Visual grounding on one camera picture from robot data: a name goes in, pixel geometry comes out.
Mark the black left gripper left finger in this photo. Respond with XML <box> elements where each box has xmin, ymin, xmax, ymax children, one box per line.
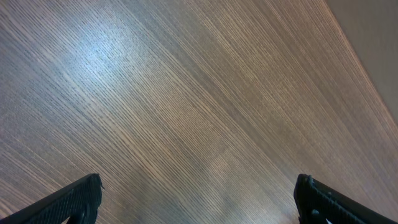
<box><xmin>1</xmin><ymin>174</ymin><xmax>102</xmax><ymax>224</ymax></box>

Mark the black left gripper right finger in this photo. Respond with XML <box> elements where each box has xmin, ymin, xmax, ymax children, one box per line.
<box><xmin>294</xmin><ymin>174</ymin><xmax>397</xmax><ymax>224</ymax></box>

